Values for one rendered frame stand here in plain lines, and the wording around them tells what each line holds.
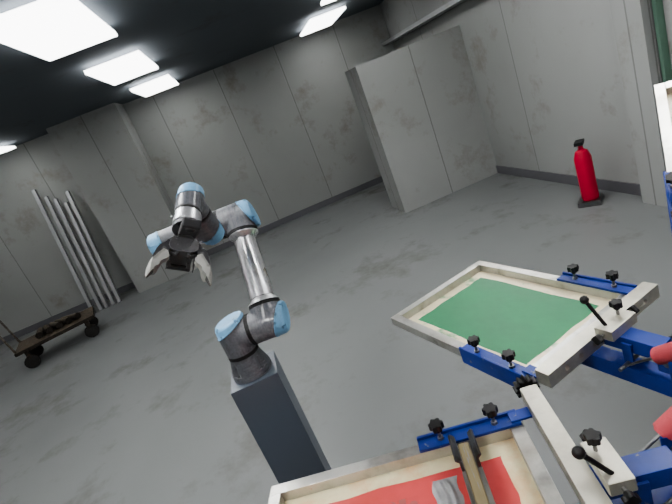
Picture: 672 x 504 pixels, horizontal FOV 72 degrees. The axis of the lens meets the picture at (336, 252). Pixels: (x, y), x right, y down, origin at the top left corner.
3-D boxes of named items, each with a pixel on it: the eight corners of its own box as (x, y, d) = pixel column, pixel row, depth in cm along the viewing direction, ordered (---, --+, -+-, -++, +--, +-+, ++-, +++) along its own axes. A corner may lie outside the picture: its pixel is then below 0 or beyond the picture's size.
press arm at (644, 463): (606, 502, 103) (602, 485, 101) (592, 480, 108) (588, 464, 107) (686, 481, 100) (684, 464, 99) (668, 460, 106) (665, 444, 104)
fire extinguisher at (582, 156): (614, 199, 478) (602, 135, 457) (588, 210, 475) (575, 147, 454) (593, 195, 506) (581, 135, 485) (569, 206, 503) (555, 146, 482)
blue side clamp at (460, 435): (425, 466, 136) (418, 448, 134) (422, 454, 141) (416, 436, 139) (526, 438, 132) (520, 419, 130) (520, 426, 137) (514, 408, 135)
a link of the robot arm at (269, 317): (259, 345, 171) (222, 215, 186) (297, 332, 170) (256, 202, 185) (249, 344, 160) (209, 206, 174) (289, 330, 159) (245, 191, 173)
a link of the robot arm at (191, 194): (211, 196, 138) (196, 176, 132) (208, 222, 131) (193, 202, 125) (187, 204, 140) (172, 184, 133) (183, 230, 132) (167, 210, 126)
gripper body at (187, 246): (194, 275, 122) (197, 241, 130) (199, 254, 117) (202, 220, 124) (163, 270, 120) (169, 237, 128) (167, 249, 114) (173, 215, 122)
